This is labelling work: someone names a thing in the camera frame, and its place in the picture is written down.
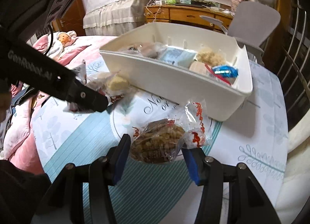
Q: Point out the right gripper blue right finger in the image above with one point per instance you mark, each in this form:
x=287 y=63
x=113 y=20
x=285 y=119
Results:
x=207 y=172

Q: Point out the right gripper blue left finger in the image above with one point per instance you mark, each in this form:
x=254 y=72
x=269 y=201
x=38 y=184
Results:
x=104 y=172

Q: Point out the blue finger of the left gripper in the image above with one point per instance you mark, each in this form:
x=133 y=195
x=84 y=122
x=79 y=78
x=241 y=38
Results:
x=81 y=98

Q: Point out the clear bag pale floss roll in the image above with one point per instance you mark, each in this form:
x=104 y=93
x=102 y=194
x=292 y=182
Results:
x=108 y=83

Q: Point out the clear bag brown nut clusters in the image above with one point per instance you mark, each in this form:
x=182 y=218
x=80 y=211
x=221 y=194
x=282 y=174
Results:
x=160 y=139

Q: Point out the red white cookies packet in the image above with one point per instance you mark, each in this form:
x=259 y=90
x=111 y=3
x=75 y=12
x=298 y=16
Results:
x=218 y=77

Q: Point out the blue white snack packet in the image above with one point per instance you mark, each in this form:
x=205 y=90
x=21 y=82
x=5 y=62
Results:
x=225 y=71

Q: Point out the beige wafer cracker packet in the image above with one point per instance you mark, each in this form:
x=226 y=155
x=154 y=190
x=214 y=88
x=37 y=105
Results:
x=198 y=67

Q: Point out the large white blue snack bag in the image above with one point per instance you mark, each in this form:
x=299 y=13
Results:
x=178 y=56

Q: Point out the clear bag yellow puffs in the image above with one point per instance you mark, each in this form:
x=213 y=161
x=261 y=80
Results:
x=209 y=57

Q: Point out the brown wooden door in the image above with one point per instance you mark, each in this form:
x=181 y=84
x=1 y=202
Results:
x=72 y=20

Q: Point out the plush doll on bed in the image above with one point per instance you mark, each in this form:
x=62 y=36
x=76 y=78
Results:
x=53 y=45

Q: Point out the pink bed quilt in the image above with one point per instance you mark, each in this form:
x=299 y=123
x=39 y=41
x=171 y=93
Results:
x=17 y=133

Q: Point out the cloth covered piano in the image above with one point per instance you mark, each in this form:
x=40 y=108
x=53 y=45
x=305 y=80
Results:
x=113 y=17

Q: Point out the yellow barcode snack bag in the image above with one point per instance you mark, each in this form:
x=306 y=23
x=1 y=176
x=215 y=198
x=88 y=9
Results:
x=146 y=49

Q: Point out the white floral curtain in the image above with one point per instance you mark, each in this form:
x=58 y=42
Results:
x=294 y=192

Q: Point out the white plastic storage bin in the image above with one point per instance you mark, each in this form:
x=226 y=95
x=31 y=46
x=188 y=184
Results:
x=179 y=84

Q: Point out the window metal security bars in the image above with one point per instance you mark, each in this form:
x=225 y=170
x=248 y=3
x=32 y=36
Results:
x=292 y=65

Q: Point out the wooden desk with drawers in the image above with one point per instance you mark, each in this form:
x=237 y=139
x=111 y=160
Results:
x=187 y=16

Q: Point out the grey office chair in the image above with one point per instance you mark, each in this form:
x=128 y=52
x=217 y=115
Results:
x=252 y=25

